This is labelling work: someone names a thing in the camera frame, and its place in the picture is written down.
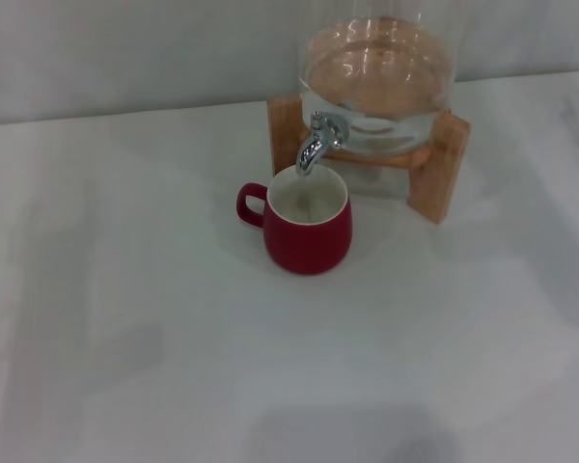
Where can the glass dispenser jar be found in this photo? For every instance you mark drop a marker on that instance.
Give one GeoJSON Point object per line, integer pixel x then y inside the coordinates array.
{"type": "Point", "coordinates": [376, 62]}

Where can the red ceramic cup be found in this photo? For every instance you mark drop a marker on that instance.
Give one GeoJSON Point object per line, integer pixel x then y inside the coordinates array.
{"type": "Point", "coordinates": [309, 241]}

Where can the wooden dispenser stand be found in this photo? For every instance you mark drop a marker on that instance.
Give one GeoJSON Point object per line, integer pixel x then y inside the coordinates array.
{"type": "Point", "coordinates": [444, 164]}

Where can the chrome faucet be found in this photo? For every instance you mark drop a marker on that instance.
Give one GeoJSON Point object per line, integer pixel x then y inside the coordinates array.
{"type": "Point", "coordinates": [311, 147]}

